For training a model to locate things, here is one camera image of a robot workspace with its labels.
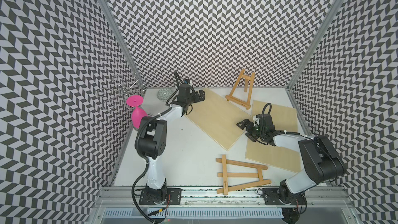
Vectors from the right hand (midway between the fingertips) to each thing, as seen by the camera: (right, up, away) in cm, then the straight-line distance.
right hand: (240, 130), depth 92 cm
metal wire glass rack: (-74, +21, -2) cm, 77 cm away
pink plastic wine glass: (-54, +12, -18) cm, 58 cm away
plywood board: (-13, +7, +12) cm, 19 cm away
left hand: (-26, +23, +5) cm, 35 cm away
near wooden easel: (-11, -19, -17) cm, 28 cm away
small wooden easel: (-3, +20, +18) cm, 28 cm away
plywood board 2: (+32, +6, +9) cm, 33 cm away
